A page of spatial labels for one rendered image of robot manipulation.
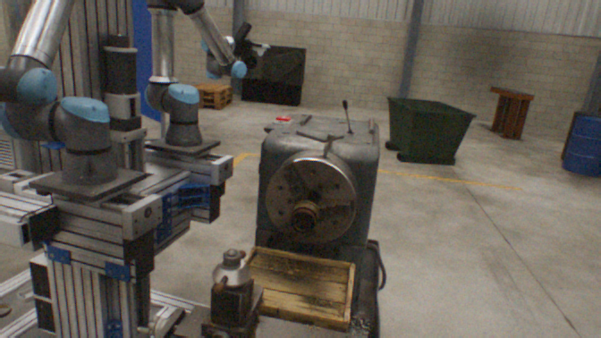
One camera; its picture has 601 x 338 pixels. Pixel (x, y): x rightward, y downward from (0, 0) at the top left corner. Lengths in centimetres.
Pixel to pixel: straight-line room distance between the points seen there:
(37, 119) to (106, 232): 36
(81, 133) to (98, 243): 32
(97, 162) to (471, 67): 1099
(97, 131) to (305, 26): 1038
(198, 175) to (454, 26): 1040
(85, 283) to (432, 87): 1059
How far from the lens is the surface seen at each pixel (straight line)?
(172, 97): 160
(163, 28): 169
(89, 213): 125
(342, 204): 126
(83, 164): 123
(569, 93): 1263
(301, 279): 127
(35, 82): 95
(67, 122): 122
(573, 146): 762
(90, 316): 181
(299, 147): 144
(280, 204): 134
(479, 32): 1170
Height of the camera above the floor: 159
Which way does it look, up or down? 18 degrees down
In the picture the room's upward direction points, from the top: 5 degrees clockwise
